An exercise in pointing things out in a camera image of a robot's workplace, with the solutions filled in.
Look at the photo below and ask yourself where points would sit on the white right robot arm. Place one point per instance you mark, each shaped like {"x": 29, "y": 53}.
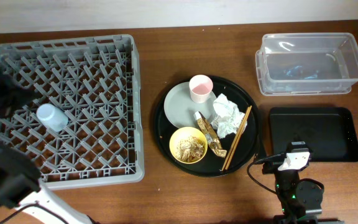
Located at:
{"x": 300, "y": 198}

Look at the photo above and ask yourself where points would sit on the wooden chopstick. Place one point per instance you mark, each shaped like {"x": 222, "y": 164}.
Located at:
{"x": 235, "y": 138}
{"x": 238, "y": 140}

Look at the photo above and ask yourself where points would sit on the white paper napkin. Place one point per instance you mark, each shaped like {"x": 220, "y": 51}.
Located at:
{"x": 228, "y": 117}

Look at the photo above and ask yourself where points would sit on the gold foil wrapper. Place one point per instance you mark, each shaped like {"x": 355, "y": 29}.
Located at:
{"x": 211, "y": 136}

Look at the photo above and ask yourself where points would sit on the grey round plate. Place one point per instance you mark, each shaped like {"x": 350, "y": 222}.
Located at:
{"x": 179, "y": 108}

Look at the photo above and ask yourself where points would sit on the grey plastic dishwasher rack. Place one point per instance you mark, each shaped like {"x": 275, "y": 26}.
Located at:
{"x": 95, "y": 81}

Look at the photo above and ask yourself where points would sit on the clear plastic bin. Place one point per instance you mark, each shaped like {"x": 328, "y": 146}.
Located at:
{"x": 322, "y": 63}

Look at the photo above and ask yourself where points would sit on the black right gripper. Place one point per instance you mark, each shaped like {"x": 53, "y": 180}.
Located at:
{"x": 272, "y": 167}

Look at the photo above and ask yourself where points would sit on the light blue plastic cup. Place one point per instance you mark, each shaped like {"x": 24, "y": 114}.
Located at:
{"x": 52, "y": 117}

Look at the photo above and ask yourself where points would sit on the black rectangular tray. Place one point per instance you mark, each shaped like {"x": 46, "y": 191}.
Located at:
{"x": 328, "y": 132}

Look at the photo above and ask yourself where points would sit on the pink plastic cup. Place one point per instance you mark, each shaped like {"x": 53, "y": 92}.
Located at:
{"x": 200, "y": 88}

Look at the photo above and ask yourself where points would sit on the round black tray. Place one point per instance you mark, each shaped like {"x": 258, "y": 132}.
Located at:
{"x": 249, "y": 144}

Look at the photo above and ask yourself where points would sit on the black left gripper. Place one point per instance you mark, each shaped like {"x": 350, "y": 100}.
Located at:
{"x": 4, "y": 94}

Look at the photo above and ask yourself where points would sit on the yellow bowl with food scraps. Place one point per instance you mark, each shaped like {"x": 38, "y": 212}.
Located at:
{"x": 188, "y": 145}

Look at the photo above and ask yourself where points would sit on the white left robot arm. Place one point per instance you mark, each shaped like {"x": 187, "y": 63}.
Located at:
{"x": 21, "y": 187}

